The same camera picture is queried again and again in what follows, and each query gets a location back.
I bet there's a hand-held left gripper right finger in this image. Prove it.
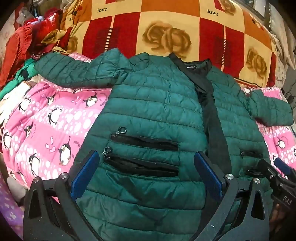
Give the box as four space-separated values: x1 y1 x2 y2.
194 151 271 241

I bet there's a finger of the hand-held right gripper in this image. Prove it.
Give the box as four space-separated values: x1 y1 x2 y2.
257 159 281 184
273 157 296 181

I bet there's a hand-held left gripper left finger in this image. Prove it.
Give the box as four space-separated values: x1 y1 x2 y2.
23 150 104 241

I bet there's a green quilted puffer jacket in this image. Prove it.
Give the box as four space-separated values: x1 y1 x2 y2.
33 48 294 241

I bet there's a red clothes pile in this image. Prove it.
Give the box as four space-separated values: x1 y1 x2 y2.
0 9 63 90

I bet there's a pink penguin print blanket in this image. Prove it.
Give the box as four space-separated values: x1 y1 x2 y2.
0 52 296 204

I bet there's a purple floral cloth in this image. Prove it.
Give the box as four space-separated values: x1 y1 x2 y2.
0 171 26 239

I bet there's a beige floral cloth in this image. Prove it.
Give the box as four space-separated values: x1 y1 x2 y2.
274 35 293 87

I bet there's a bright green cloth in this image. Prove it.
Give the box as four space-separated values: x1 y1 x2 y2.
0 58 40 99

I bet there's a rose print checked blanket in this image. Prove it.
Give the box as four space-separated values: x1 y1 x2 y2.
42 0 278 88

